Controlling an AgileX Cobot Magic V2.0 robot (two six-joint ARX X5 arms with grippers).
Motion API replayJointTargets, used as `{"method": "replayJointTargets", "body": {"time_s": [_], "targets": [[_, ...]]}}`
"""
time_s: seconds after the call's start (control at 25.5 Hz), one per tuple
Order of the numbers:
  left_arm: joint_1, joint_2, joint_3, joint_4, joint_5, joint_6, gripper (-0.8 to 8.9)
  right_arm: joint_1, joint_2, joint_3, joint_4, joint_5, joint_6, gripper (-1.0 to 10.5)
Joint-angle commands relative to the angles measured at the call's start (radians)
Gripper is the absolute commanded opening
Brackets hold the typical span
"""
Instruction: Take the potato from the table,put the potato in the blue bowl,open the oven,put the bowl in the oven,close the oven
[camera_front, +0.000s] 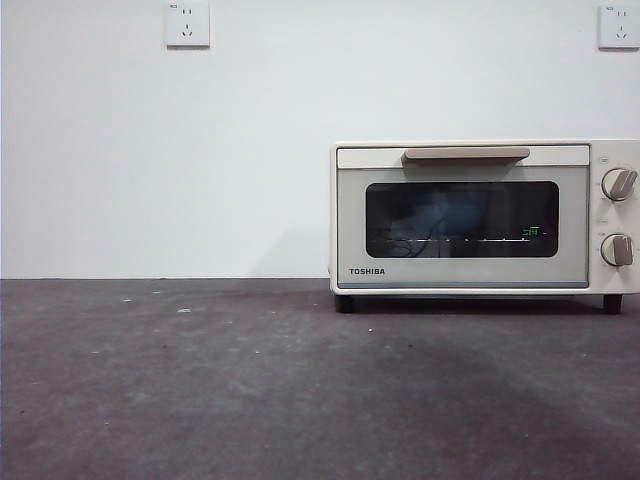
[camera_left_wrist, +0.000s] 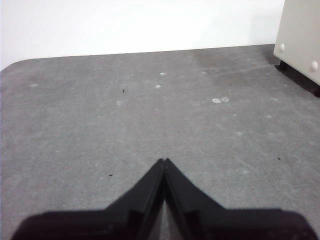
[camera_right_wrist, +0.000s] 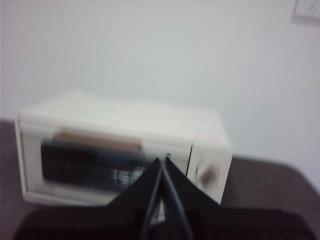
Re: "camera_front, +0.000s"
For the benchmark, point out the blue ribbed bowl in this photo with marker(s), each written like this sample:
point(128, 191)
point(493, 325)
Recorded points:
point(455, 210)

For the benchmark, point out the beige oven knob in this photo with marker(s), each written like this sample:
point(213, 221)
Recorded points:
point(616, 249)
point(619, 184)

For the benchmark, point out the white wall socket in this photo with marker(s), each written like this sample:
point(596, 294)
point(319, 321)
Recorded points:
point(188, 25)
point(620, 27)

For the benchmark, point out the cream Toshiba toaster oven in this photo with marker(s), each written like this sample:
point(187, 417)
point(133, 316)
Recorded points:
point(602, 220)

